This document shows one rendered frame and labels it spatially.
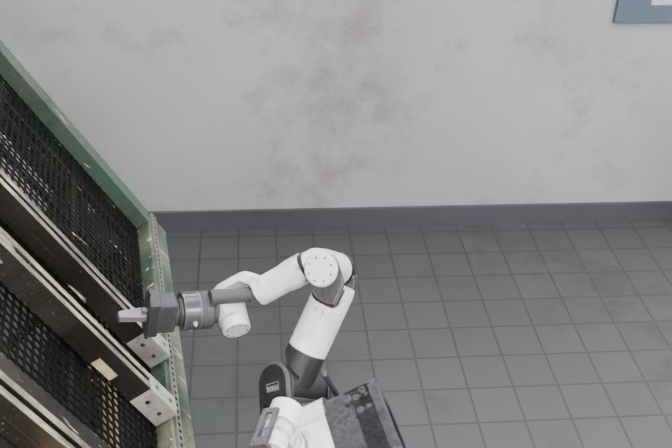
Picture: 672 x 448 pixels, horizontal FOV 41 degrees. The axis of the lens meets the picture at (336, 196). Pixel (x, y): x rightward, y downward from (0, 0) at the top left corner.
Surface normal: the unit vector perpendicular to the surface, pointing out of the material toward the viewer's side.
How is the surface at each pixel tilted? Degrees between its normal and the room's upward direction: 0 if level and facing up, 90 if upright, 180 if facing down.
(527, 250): 0
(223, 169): 90
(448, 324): 0
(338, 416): 23
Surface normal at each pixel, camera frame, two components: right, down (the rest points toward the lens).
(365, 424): -0.35, -0.74
